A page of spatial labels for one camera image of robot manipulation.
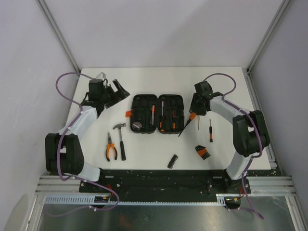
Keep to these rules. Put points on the aluminium frame post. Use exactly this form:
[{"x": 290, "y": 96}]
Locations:
[
  {"x": 57, "y": 33},
  {"x": 276, "y": 21}
]

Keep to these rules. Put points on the utility knife in case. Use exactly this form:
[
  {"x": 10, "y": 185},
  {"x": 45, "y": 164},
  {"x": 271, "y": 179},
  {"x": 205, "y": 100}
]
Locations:
[{"x": 152, "y": 115}]

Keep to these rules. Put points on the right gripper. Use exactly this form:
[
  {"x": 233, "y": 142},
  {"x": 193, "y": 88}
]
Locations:
[{"x": 193, "y": 108}]

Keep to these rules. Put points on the small precision screwdriver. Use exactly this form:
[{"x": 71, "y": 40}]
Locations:
[{"x": 210, "y": 132}]

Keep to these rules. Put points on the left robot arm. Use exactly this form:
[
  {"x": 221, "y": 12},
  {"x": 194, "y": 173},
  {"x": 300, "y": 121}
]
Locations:
[{"x": 63, "y": 151}]

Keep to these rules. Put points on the claw hammer black handle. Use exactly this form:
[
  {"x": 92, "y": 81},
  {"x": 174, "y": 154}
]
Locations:
[{"x": 122, "y": 148}]

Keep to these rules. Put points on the left aluminium frame post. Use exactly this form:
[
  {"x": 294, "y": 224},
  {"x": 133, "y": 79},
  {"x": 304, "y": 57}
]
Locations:
[{"x": 57, "y": 33}]

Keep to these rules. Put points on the orange handled screwdriver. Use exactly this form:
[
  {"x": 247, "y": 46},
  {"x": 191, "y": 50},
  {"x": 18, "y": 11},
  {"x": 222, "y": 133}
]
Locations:
[{"x": 191, "y": 117}]

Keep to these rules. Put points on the grey slotted cable duct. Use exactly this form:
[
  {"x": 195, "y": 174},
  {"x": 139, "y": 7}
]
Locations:
[{"x": 215, "y": 200}]

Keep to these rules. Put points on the orange screwdriver in case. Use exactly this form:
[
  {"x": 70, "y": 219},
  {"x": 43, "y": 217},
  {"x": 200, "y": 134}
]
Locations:
[{"x": 161, "y": 124}]

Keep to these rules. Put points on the right aluminium frame post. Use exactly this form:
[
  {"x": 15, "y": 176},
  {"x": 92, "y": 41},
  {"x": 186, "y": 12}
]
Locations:
[{"x": 276, "y": 21}]

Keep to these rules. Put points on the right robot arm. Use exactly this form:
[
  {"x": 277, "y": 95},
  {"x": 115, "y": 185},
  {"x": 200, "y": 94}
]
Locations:
[{"x": 249, "y": 131}]

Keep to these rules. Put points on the tape measure in case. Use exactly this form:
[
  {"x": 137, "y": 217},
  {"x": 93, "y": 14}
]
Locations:
[{"x": 136, "y": 125}]

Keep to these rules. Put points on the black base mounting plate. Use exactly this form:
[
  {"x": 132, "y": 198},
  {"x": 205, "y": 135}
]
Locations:
[{"x": 158, "y": 184}]

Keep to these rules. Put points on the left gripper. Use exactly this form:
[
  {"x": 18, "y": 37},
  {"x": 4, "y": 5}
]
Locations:
[{"x": 121, "y": 93}]

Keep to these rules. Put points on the black plastic tool case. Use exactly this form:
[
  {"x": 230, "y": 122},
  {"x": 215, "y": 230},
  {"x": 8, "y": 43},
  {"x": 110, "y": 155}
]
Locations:
[{"x": 171, "y": 106}]

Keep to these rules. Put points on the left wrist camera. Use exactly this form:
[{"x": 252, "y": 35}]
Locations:
[{"x": 101, "y": 75}]

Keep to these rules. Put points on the black bit holder strip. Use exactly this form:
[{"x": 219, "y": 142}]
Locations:
[{"x": 172, "y": 161}]

